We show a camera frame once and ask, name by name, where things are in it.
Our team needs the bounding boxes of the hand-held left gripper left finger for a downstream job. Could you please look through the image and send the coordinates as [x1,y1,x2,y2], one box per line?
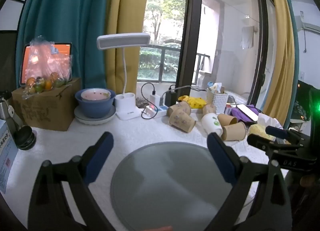
[27,132,114,231]

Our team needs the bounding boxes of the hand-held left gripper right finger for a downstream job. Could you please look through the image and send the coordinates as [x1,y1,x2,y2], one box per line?
[200,132,293,231]

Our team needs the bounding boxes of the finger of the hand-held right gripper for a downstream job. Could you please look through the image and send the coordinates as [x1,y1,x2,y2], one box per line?
[247,133,300,152]
[265,125,304,144]

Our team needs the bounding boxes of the plain brown paper cup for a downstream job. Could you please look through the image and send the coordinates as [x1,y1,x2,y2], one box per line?
[221,122,247,141]
[217,113,237,126]

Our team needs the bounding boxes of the white paper cup green print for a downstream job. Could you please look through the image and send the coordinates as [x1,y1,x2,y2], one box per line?
[201,113,223,136]

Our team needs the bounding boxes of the patterned brown paper cup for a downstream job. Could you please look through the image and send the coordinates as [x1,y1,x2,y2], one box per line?
[167,101,192,117]
[169,109,196,133]
[202,104,217,116]

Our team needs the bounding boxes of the person's right hand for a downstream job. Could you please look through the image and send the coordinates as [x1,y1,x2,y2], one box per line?
[300,175,317,189]

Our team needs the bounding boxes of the white tissue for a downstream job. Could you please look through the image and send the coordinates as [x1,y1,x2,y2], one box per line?
[257,113,284,131]

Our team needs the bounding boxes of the yellow crumpled bag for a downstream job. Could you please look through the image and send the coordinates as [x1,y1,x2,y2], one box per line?
[249,123,275,141]

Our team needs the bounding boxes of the purple cloth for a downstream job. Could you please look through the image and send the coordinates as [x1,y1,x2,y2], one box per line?
[230,105,263,123]

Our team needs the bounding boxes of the white plate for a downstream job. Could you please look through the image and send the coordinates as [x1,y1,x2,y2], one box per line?
[74,105,117,124]

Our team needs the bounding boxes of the blue bowl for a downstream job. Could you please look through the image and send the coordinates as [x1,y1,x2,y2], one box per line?
[75,88,116,118]

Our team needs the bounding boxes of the white perforated basket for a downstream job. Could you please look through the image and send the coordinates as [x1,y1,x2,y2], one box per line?
[206,88,229,114]

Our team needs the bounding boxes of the round grey mat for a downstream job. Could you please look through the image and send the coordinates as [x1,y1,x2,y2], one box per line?
[110,142,240,231]

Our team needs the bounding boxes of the yellow cloth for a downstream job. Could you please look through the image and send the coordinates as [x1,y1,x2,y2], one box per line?
[178,95,207,109]

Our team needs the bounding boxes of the pink bowl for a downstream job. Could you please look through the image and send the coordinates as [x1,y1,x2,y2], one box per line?
[81,88,111,101]

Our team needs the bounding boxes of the cardboard box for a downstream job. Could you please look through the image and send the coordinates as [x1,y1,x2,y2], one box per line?
[11,78,82,131]

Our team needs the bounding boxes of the small packets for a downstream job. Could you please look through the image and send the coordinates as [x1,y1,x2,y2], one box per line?
[207,81,225,94]

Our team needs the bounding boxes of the white power strip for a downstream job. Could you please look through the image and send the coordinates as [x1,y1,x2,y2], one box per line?
[142,105,173,118]

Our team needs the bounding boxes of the yellow curtain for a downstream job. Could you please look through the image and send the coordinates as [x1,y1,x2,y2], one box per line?
[262,0,295,126]
[105,0,153,96]

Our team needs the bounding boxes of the black round cap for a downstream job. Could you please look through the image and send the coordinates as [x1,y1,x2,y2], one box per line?
[12,125,37,151]

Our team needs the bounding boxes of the black charger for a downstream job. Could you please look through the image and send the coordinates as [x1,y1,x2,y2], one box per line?
[164,90,177,106]

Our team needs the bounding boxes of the teal curtain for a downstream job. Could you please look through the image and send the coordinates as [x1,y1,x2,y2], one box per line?
[277,0,300,126]
[16,0,115,91]

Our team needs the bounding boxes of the white charger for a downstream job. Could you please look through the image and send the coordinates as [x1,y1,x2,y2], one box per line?
[149,94,163,108]

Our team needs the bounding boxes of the blue white box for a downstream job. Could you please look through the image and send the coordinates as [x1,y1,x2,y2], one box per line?
[0,119,19,195]

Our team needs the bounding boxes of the hanging white towel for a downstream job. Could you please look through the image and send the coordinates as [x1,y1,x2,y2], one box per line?
[241,26,255,49]

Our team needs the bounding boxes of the plastic bag of fruit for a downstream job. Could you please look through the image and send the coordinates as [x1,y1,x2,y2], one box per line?
[22,36,73,100]

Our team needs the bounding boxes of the steel bottle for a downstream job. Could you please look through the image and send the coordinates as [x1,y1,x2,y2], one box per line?
[0,90,13,120]

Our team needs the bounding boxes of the white air conditioner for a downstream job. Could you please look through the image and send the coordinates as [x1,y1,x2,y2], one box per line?
[297,22,320,34]

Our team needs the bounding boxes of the tablet with orange screen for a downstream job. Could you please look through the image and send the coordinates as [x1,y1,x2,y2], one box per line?
[19,43,73,88]

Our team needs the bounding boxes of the white desk lamp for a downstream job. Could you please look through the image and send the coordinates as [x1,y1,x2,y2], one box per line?
[97,33,151,121]

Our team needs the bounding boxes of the black balcony railing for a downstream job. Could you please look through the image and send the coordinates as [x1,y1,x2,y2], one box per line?
[140,45,213,81]

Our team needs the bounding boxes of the white cable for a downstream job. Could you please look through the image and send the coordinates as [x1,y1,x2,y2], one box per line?
[175,85,208,92]

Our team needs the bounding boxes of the black cable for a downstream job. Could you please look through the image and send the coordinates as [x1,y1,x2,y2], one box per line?
[141,83,157,119]

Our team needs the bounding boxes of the dark window frame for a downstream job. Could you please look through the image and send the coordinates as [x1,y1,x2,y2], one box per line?
[175,0,203,91]

